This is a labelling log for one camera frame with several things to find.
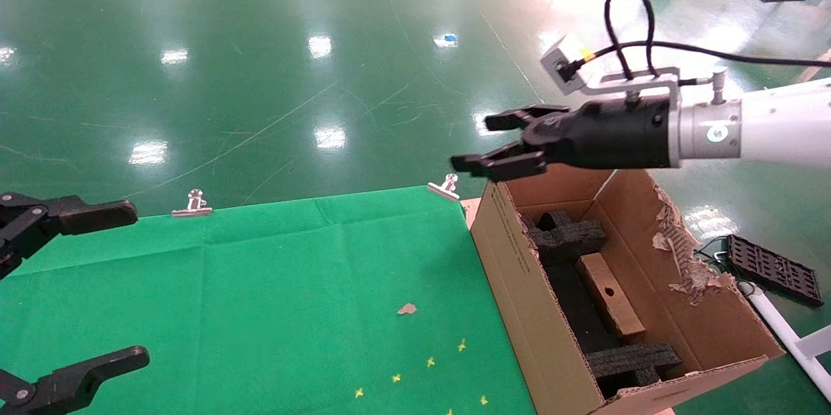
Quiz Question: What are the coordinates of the white pipe frame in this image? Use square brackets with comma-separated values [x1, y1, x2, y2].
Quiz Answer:
[740, 282, 831, 403]

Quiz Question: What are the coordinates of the green table cloth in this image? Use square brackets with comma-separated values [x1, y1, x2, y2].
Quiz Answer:
[0, 186, 538, 415]

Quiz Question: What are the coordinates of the thin black cable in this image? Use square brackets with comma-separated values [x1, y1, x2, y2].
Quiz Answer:
[565, 40, 831, 71]

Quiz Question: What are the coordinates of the grey metal camera bracket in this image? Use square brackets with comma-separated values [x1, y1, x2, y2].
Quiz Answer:
[571, 66, 681, 110]

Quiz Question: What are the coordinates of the silver binder clip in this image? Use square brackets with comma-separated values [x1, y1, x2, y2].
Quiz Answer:
[427, 174, 460, 201]
[171, 189, 213, 218]

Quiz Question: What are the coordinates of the black foam base pad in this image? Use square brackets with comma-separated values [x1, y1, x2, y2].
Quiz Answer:
[544, 264, 624, 354]

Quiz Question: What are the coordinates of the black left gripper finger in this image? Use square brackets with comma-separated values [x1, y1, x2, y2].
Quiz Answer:
[0, 346, 150, 415]
[0, 193, 138, 279]

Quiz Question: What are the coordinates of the large open cardboard carton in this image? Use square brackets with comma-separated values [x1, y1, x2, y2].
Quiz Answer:
[469, 165, 786, 415]

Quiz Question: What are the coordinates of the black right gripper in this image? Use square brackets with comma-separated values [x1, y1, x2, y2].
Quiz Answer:
[451, 97, 673, 183]

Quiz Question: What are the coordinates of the small cardboard box with hole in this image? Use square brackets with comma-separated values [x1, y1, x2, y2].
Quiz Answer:
[575, 253, 647, 338]

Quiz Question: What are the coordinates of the black plastic grid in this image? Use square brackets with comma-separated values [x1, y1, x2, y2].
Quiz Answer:
[724, 234, 825, 307]

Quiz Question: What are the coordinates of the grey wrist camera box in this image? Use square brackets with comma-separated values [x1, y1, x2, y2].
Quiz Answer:
[540, 35, 595, 94]

